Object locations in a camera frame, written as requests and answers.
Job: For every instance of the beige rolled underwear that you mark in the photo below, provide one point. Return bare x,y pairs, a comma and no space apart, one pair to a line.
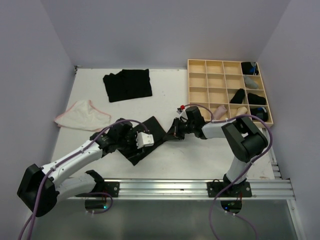
241,111

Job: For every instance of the black striped underwear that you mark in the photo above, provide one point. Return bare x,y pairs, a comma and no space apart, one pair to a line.
151,126

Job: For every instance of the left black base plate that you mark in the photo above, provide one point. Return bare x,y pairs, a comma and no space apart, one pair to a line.
109,187

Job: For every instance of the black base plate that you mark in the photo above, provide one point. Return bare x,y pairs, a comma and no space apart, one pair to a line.
109,187
237,190

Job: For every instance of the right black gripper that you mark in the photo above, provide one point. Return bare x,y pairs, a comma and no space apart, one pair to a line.
177,133

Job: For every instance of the black blue rolled underwear bottom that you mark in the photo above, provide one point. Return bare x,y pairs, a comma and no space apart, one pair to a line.
260,112

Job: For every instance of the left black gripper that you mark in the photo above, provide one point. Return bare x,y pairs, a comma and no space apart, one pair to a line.
133,135

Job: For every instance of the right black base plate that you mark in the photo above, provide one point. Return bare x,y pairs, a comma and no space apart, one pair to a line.
237,190

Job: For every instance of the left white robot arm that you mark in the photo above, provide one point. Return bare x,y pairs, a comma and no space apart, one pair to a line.
41,187

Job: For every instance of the black rolled underwear middle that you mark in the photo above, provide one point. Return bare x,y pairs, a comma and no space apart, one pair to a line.
238,97

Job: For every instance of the black blue rolled underwear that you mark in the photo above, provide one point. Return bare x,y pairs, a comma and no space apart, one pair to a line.
260,112
249,68

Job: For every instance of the grey rolled underwear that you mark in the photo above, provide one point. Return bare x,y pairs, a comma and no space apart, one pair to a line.
250,83

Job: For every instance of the black folded garment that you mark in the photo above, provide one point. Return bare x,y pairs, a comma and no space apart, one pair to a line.
128,84

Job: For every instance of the black blue rolled underwear top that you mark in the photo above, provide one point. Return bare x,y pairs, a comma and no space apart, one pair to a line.
249,68

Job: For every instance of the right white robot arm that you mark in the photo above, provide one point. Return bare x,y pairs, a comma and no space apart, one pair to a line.
245,139

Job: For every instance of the black rolled underwear right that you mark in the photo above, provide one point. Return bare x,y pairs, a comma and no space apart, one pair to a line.
254,99

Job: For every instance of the pink rolled underwear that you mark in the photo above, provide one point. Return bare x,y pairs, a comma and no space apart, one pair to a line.
219,112

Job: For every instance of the aluminium mounting rail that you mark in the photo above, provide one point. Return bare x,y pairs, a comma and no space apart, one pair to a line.
157,189

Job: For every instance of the white pink-trimmed underwear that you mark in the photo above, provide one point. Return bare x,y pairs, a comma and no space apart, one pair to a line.
84,116

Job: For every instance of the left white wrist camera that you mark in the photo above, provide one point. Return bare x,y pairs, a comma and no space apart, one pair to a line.
144,140

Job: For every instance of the wooden compartment organizer box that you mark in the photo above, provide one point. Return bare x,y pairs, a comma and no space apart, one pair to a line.
212,83

